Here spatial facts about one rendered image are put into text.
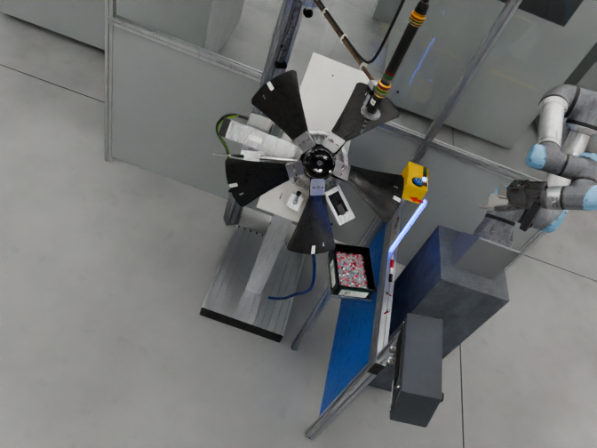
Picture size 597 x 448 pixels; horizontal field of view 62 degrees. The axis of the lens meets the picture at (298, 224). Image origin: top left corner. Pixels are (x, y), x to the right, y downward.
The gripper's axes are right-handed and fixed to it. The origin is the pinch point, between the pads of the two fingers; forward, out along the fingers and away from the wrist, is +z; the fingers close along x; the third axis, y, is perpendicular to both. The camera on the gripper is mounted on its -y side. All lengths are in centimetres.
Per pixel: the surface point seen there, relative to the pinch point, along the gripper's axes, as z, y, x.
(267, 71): 100, 59, -15
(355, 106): 45, 40, 1
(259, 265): 119, -33, 9
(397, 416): 5, -37, 70
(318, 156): 51, 28, 23
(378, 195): 37.4, 6.9, 9.8
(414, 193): 41.2, -5.8, -22.9
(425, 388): -5, -25, 68
